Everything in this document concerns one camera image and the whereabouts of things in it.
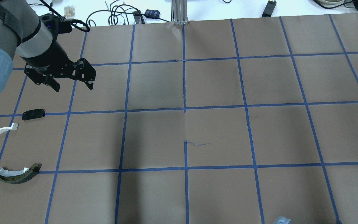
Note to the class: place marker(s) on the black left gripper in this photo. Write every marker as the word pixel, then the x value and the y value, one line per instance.
pixel 48 61

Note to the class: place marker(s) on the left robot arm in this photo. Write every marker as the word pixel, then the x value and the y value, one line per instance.
pixel 34 39

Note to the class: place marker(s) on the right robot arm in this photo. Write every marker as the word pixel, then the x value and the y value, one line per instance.
pixel 282 220

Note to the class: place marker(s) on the small black plastic part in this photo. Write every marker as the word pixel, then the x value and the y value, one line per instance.
pixel 33 114

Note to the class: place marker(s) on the dark green brake shoe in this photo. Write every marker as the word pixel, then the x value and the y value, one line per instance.
pixel 19 176

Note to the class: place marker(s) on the blue checkered small box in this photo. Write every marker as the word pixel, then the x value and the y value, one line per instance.
pixel 152 14

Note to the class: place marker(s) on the loose blue thread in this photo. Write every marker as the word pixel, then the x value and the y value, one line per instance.
pixel 197 144

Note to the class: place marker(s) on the black power adapter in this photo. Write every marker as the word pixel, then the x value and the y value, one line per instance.
pixel 269 8

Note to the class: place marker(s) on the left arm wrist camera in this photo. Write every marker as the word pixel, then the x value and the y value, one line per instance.
pixel 56 24

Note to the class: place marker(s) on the aluminium frame post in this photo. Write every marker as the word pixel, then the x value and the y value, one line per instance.
pixel 180 16

